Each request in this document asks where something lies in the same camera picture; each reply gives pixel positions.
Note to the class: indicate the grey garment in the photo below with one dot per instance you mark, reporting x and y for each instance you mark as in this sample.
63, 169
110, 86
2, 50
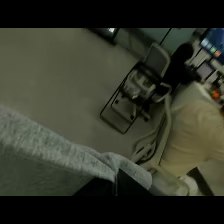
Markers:
50, 156

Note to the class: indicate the person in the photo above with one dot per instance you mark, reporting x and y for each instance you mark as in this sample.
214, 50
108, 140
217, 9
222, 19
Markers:
196, 133

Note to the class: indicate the grey office chair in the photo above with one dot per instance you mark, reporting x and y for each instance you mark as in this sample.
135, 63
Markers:
146, 83

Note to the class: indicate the computer monitor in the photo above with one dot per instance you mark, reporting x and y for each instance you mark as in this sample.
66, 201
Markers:
215, 41

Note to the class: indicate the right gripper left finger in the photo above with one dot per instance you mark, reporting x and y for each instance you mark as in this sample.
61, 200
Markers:
100, 189

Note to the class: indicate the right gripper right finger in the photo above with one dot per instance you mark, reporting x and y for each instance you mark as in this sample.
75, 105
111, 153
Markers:
128, 185

